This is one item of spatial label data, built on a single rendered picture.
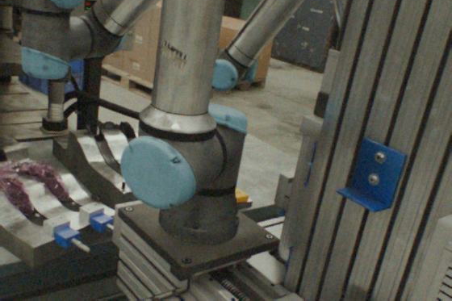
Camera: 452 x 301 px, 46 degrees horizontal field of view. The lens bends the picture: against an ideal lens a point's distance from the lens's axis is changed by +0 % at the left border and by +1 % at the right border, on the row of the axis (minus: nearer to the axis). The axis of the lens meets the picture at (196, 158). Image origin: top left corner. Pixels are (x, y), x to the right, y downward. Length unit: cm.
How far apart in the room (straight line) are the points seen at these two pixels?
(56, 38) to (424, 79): 55
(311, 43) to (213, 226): 760
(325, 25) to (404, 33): 749
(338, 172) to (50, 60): 50
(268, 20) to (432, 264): 67
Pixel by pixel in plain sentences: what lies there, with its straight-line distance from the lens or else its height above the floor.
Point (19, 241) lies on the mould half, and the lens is 127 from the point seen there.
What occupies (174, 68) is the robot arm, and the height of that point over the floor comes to 136.
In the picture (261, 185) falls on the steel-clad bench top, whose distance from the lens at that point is 181.
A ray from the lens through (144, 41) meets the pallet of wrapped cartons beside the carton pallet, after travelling 563.
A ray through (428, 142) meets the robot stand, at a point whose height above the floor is 131.
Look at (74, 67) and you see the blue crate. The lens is 535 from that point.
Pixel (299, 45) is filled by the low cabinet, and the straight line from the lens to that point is 857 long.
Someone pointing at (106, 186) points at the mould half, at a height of 86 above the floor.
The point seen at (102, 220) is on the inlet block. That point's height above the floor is 87.
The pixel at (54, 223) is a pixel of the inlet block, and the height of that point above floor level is 88.
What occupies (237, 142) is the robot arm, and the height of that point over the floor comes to 122.
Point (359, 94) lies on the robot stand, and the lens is 86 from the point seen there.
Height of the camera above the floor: 151
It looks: 22 degrees down
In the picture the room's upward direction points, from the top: 9 degrees clockwise
